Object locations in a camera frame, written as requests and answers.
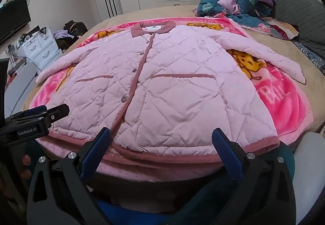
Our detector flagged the dark brown bag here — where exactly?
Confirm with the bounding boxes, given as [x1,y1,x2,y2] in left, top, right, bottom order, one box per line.
[63,21,88,38]

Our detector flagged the white bed frame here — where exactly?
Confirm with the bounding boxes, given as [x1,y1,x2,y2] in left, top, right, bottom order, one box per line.
[292,132,325,220]

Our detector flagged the blue pants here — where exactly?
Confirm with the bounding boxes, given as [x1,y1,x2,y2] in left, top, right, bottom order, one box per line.
[96,198,183,225]

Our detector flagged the purple striped pillow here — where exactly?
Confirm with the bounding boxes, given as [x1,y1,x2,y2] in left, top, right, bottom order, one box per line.
[259,0,277,17]

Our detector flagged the white drawer cabinet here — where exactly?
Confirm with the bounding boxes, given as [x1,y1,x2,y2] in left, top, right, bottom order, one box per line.
[18,26,64,73]

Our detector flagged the black television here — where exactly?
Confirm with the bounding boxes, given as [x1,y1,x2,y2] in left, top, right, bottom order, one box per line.
[0,0,31,44]

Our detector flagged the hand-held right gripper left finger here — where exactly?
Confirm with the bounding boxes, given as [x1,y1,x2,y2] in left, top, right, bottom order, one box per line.
[27,127,112,225]

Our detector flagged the grey quilted headboard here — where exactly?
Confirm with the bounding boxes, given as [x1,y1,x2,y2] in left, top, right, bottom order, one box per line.
[250,0,325,55]

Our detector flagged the pink quilted jacket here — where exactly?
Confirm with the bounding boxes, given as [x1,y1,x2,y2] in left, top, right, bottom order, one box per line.
[36,21,306,162]

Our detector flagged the pink printed blanket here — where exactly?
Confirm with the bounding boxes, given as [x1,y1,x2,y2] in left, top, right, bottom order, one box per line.
[29,15,314,182]

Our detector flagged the dark clothes pile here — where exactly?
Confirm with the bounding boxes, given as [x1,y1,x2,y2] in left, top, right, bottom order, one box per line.
[54,36,79,53]

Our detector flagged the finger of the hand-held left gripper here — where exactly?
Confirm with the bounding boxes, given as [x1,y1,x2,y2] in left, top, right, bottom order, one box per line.
[38,104,70,122]
[24,106,47,117]

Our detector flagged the white low cabinet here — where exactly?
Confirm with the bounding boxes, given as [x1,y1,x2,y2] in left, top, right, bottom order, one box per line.
[4,73,49,116]

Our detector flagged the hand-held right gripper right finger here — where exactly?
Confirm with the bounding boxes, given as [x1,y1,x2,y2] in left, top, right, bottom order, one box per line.
[212,127,296,225]

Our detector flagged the person's left hand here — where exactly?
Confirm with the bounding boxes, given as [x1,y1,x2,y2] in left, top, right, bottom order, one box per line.
[20,154,30,178]

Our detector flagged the purple clothes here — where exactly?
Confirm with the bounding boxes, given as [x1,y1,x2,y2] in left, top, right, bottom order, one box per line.
[53,30,69,40]

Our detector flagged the colourful printed cloth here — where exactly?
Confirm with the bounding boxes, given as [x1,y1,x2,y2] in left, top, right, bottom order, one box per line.
[264,18,299,41]

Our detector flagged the bed with tan sheet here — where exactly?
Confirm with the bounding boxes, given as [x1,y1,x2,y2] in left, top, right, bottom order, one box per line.
[23,4,325,139]

